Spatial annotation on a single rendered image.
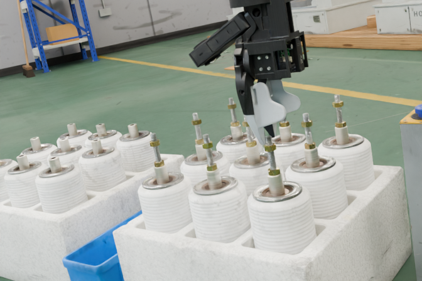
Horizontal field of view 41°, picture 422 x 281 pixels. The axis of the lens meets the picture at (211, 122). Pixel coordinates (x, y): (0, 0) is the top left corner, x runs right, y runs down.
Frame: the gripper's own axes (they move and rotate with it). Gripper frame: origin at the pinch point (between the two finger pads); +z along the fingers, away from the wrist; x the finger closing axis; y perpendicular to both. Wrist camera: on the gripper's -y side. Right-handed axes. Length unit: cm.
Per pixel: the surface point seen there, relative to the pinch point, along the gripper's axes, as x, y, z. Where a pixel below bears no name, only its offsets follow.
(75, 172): 8, -49, 10
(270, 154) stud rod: -0.8, 1.2, 3.2
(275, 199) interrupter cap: -3.7, 2.2, 9.0
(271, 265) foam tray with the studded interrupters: -8.2, 2.2, 17.1
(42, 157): 19, -71, 11
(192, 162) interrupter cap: 11.6, -21.7, 9.3
